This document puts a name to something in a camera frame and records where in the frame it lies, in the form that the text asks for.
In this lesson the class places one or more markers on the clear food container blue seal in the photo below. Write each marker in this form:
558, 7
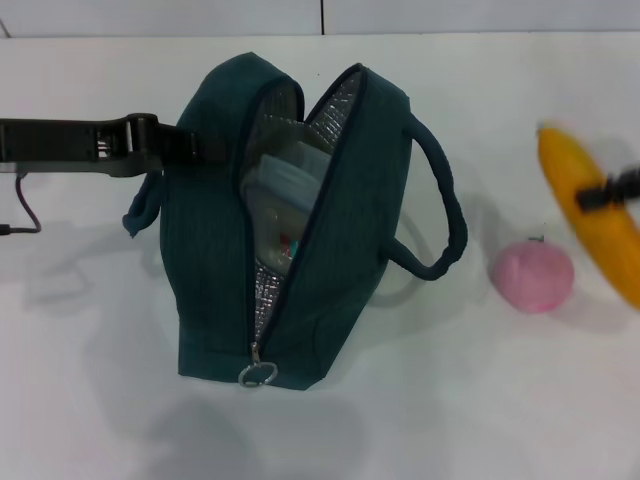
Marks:
285, 200

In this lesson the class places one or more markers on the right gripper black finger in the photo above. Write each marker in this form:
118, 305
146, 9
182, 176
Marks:
602, 196

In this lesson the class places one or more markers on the yellow banana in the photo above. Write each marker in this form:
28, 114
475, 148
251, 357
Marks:
565, 165

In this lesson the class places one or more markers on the pink toy peach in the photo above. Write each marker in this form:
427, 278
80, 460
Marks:
532, 277

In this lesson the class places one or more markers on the dark teal insulated lunch bag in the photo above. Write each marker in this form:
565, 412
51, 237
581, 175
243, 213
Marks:
210, 275

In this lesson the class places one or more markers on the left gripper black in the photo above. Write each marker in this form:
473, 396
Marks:
55, 140

